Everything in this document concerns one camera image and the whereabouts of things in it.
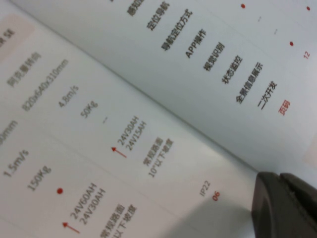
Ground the white printed booklet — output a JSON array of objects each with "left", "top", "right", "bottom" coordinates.
[{"left": 0, "top": 0, "right": 317, "bottom": 238}]

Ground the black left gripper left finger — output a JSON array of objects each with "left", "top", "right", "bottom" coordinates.
[{"left": 250, "top": 171, "right": 298, "bottom": 238}]

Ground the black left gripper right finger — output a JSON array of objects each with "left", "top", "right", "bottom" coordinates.
[{"left": 281, "top": 173, "right": 317, "bottom": 238}]

